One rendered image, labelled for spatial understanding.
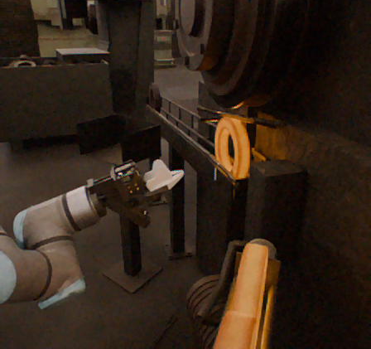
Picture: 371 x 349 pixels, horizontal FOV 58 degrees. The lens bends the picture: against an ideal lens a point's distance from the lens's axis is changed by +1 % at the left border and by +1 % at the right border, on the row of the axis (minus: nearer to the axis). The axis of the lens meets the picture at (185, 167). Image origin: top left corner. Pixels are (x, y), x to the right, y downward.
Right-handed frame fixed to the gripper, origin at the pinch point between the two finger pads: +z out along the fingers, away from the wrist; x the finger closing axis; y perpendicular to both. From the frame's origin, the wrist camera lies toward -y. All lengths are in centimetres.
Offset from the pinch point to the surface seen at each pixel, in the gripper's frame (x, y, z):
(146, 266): 59, -71, -24
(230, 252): -11.3, -17.3, 4.1
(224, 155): 18.3, -9.2, 16.9
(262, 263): -36.3, 2.6, 3.2
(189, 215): 99, -82, 7
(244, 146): 5.1, -1.8, 19.0
